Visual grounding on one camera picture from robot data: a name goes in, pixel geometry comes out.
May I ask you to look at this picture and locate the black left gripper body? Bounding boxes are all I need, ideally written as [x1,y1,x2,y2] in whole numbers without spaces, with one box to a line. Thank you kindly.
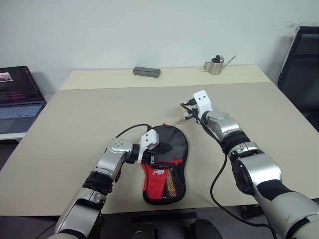
[145,145,161,165]

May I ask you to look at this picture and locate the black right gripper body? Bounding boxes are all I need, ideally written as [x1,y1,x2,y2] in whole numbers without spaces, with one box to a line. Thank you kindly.
[189,106,203,121]

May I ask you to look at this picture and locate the black red paddle case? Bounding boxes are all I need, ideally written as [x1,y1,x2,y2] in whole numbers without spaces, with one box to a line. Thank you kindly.
[142,123,189,206]

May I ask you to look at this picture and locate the small metal watering can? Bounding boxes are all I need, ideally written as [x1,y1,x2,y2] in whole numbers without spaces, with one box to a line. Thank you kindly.
[203,54,238,76]

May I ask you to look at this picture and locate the grey rectangular box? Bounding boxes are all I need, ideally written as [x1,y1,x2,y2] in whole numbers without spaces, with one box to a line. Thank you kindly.
[132,66,161,79]

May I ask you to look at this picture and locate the dark rounded shape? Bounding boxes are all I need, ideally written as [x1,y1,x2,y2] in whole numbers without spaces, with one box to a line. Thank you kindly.
[131,223,160,239]
[189,218,220,239]

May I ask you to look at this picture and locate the black chair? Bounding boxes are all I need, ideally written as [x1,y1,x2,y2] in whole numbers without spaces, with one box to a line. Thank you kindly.
[277,25,319,125]

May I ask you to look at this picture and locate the white side table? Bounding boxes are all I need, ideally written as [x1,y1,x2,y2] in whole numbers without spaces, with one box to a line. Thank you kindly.
[0,131,28,140]

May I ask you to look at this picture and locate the open laptop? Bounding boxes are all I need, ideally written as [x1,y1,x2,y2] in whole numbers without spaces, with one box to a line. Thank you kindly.
[0,65,47,134]

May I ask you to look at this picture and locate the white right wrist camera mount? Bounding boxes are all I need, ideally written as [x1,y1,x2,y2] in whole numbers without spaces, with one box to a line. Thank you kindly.
[192,90,214,120]

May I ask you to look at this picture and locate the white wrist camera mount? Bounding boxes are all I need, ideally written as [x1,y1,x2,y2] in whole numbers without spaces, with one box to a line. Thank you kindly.
[192,90,214,120]
[136,128,160,164]

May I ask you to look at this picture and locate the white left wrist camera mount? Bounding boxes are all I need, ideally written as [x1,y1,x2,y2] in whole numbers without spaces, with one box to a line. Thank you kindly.
[136,128,160,164]

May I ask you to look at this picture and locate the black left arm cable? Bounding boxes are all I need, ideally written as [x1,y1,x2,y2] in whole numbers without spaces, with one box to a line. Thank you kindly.
[115,123,151,138]

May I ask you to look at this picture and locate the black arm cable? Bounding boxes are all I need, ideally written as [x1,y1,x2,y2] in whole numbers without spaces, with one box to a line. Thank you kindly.
[115,123,151,138]
[180,99,278,239]

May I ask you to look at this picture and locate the black table frame bar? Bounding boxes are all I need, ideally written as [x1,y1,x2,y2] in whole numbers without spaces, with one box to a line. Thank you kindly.
[131,211,198,224]

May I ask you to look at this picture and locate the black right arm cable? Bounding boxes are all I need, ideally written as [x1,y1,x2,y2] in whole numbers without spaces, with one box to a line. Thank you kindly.
[180,99,278,239]

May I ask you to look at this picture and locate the black table leg bracket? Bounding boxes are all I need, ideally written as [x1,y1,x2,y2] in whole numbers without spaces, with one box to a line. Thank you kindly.
[240,204,265,220]

